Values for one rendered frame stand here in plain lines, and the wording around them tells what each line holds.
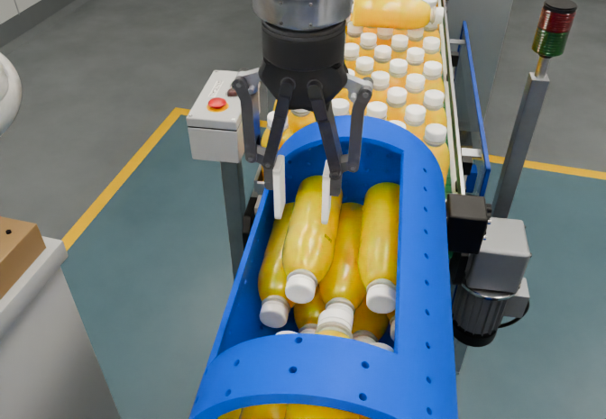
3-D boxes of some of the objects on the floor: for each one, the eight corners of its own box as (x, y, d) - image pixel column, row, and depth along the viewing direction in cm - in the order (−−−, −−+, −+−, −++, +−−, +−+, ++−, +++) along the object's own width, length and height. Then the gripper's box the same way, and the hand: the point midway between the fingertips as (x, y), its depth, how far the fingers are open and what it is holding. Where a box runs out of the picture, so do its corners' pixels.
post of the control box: (246, 393, 185) (216, 139, 121) (249, 382, 188) (221, 129, 124) (258, 395, 184) (234, 141, 120) (261, 384, 187) (239, 130, 124)
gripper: (194, 24, 48) (219, 227, 63) (404, 38, 46) (378, 245, 61) (217, -8, 54) (235, 186, 69) (405, 4, 52) (381, 200, 67)
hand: (303, 191), depth 63 cm, fingers open, 5 cm apart
